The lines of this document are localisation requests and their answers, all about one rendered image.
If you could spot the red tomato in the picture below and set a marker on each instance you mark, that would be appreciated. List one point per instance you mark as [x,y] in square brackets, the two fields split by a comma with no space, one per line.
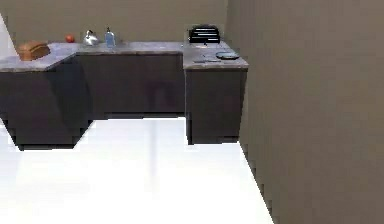
[69,38]

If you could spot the black toaster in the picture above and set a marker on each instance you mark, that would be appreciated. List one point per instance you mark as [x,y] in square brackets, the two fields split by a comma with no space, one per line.
[204,34]

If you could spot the blue soap bottle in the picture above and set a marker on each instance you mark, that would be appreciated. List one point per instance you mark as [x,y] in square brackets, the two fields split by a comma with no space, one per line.
[109,38]

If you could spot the dark round plate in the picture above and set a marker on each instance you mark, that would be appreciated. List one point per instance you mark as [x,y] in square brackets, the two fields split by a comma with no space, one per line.
[227,55]

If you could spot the dark kitchen counter cabinet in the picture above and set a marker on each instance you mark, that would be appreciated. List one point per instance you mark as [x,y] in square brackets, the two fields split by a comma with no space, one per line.
[133,83]

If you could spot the silver kettle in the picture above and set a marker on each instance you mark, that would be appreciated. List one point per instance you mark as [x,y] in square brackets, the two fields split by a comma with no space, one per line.
[90,39]

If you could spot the brown bread loaf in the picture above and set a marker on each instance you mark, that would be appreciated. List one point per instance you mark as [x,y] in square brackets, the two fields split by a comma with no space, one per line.
[32,50]

